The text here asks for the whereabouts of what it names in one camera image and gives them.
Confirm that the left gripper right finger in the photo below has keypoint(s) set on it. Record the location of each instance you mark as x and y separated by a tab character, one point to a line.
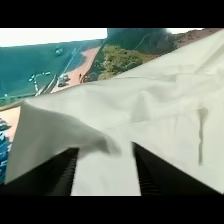
160	176

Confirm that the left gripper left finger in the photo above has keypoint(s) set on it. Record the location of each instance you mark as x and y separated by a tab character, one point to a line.
56	176

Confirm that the white shirt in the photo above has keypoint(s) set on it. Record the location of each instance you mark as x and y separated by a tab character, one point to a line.
140	106

